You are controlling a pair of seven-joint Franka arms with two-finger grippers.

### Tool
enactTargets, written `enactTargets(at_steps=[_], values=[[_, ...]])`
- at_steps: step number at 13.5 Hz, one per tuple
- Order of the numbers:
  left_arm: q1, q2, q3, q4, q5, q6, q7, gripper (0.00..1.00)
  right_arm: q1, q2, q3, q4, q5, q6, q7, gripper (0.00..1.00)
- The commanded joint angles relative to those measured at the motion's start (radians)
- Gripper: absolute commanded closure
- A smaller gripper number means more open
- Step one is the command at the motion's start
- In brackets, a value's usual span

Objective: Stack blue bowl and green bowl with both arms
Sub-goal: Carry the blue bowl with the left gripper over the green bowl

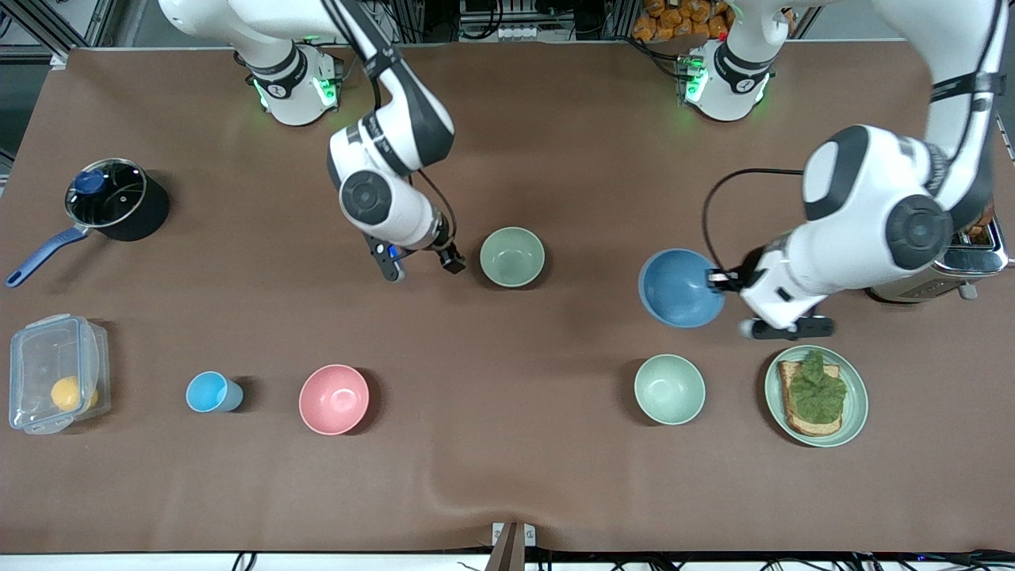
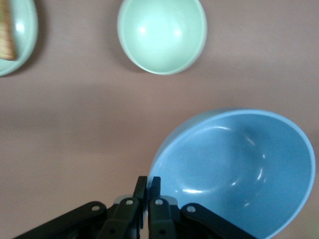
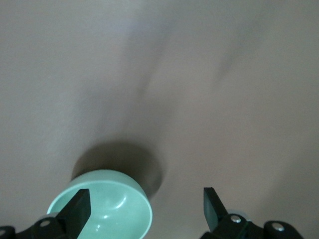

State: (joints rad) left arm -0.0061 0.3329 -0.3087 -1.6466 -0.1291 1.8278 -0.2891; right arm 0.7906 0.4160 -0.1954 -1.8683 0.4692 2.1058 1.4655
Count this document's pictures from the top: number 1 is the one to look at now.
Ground blue bowl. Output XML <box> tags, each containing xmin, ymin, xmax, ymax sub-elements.
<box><xmin>638</xmin><ymin>248</ymin><xmax>726</xmax><ymax>329</ymax></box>

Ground sage green bowl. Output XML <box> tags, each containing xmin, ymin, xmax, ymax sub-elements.
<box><xmin>480</xmin><ymin>227</ymin><xmax>546</xmax><ymax>288</ymax></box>

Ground mint green bowl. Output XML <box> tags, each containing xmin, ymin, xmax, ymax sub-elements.
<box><xmin>634</xmin><ymin>354</ymin><xmax>706</xmax><ymax>426</ymax></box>

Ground pink bowl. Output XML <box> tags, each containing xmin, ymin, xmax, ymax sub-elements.
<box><xmin>299</xmin><ymin>364</ymin><xmax>370</xmax><ymax>436</ymax></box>

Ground green lettuce leaf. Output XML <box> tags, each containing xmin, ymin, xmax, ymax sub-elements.
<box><xmin>789</xmin><ymin>351</ymin><xmax>848</xmax><ymax>425</ymax></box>

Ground green plate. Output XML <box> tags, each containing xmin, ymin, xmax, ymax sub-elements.
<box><xmin>765</xmin><ymin>345</ymin><xmax>869</xmax><ymax>448</ymax></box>

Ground toast slice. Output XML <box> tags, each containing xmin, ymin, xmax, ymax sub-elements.
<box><xmin>777</xmin><ymin>361</ymin><xmax>843</xmax><ymax>437</ymax></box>

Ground brown table cover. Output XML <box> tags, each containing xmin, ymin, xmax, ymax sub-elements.
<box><xmin>0</xmin><ymin>40</ymin><xmax>1015</xmax><ymax>554</ymax></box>

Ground silver toaster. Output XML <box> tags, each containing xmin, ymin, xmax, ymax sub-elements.
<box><xmin>868</xmin><ymin>202</ymin><xmax>1009</xmax><ymax>304</ymax></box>

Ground long white power strip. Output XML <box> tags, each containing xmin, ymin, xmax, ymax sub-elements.
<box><xmin>460</xmin><ymin>22</ymin><xmax>576</xmax><ymax>43</ymax></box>

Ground orange snack bags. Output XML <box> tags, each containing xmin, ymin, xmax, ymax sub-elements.
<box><xmin>632</xmin><ymin>0</ymin><xmax>734</xmax><ymax>43</ymax></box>

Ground blue cup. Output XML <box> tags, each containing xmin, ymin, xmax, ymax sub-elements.
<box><xmin>186</xmin><ymin>371</ymin><xmax>244</xmax><ymax>413</ymax></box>

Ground glass lid blue knob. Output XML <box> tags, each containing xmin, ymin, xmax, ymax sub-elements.
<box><xmin>65</xmin><ymin>159</ymin><xmax>148</xmax><ymax>229</ymax></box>

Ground yellow lemon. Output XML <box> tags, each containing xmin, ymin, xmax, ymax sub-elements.
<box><xmin>51</xmin><ymin>376</ymin><xmax>100</xmax><ymax>413</ymax></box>

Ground clear plastic lidded container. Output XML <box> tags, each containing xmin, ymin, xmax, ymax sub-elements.
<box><xmin>9</xmin><ymin>314</ymin><xmax>111</xmax><ymax>435</ymax></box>

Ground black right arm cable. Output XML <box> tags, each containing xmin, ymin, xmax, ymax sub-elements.
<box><xmin>412</xmin><ymin>169</ymin><xmax>458</xmax><ymax>248</ymax></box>

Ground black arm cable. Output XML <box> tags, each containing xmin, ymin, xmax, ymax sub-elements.
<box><xmin>412</xmin><ymin>169</ymin><xmax>458</xmax><ymax>248</ymax></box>
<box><xmin>701</xmin><ymin>167</ymin><xmax>808</xmax><ymax>274</ymax></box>

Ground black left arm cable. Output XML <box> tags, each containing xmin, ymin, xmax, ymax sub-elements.
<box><xmin>701</xmin><ymin>167</ymin><xmax>808</xmax><ymax>274</ymax></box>

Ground black pot blue handle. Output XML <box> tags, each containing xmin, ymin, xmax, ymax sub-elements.
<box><xmin>6</xmin><ymin>159</ymin><xmax>170</xmax><ymax>288</ymax></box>

